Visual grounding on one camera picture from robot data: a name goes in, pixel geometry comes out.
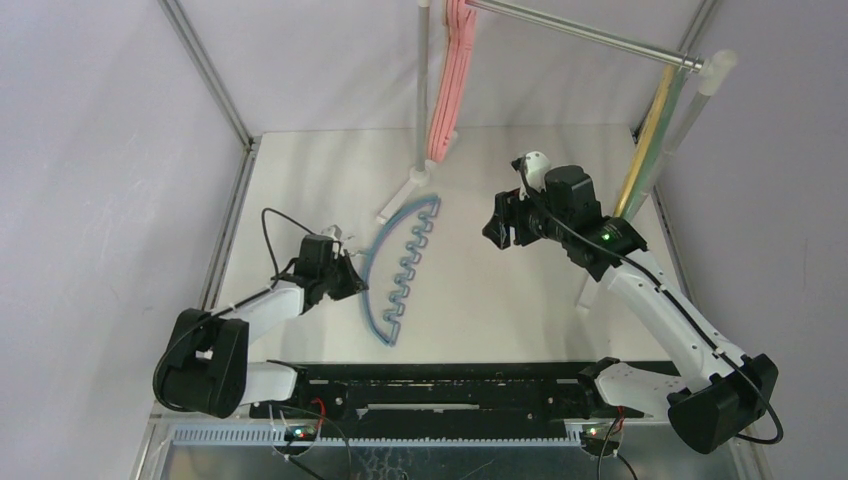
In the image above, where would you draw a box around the left circuit board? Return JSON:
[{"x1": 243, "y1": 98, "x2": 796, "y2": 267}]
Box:
[{"x1": 284, "y1": 426, "x2": 320, "y2": 444}]

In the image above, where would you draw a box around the yellow wavy wire hanger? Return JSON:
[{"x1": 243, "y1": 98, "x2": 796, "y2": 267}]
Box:
[{"x1": 612, "y1": 62, "x2": 687, "y2": 220}]

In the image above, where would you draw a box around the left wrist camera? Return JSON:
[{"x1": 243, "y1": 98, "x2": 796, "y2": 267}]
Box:
[{"x1": 320, "y1": 225, "x2": 344, "y2": 245}]

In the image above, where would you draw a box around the green wavy wire hanger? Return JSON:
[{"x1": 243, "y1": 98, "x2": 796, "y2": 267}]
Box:
[{"x1": 622, "y1": 62, "x2": 694, "y2": 223}]

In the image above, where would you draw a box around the right circuit board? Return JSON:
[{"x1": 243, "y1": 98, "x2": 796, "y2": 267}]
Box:
[{"x1": 580, "y1": 427, "x2": 620, "y2": 457}]

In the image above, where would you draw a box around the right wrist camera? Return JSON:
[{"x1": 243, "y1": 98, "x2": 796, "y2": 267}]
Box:
[{"x1": 511, "y1": 151, "x2": 551, "y2": 193}]

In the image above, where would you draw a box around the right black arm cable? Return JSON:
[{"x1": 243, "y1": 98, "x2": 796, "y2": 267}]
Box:
[{"x1": 513, "y1": 158, "x2": 786, "y2": 446}]

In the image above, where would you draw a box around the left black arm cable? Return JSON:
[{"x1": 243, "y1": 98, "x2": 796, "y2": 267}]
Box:
[{"x1": 152, "y1": 207, "x2": 319, "y2": 412}]

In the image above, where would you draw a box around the purple wavy wire hanger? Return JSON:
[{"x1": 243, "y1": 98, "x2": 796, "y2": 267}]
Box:
[{"x1": 362, "y1": 195, "x2": 443, "y2": 350}]

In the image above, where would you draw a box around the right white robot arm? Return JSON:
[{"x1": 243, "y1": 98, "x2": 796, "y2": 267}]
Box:
[{"x1": 482, "y1": 157, "x2": 785, "y2": 454}]

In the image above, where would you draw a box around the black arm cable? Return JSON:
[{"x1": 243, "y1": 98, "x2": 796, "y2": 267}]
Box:
[
  {"x1": 152, "y1": 207, "x2": 319, "y2": 412},
  {"x1": 513, "y1": 158, "x2": 786, "y2": 446}
]

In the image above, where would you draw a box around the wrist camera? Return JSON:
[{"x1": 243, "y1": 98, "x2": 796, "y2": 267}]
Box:
[
  {"x1": 320, "y1": 225, "x2": 344, "y2": 245},
  {"x1": 511, "y1": 151, "x2": 551, "y2": 193}
]

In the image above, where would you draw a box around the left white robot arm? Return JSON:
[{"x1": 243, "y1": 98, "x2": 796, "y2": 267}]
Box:
[{"x1": 152, "y1": 234, "x2": 368, "y2": 418}]

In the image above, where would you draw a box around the circuit board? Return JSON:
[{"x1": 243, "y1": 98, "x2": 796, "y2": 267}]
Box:
[
  {"x1": 284, "y1": 426, "x2": 320, "y2": 444},
  {"x1": 580, "y1": 427, "x2": 620, "y2": 457}
]

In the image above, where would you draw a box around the silver clothes rack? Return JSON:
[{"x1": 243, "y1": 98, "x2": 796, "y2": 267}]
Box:
[{"x1": 376, "y1": 1, "x2": 723, "y2": 225}]

